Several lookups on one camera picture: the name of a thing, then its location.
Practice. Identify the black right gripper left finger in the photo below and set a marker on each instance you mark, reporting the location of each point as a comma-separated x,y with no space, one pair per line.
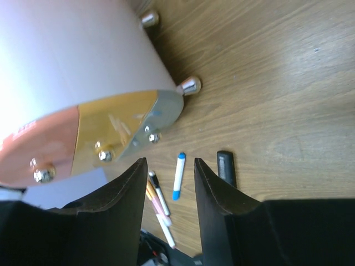
101,228

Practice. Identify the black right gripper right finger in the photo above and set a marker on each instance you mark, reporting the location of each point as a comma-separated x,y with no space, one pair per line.
236,229

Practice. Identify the white rounded drawer organizer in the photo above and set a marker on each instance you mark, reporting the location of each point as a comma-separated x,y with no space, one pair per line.
81,87

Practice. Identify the pink highlighter orange cap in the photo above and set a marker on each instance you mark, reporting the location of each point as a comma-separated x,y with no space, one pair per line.
153,197

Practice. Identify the black highlighter blue cap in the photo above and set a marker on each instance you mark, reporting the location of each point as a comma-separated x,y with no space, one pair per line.
226,167

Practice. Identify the white marker black cap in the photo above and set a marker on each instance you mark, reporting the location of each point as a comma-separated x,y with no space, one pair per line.
155,182

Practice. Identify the white marker light blue cap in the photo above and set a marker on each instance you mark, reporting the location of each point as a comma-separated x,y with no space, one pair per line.
178,176

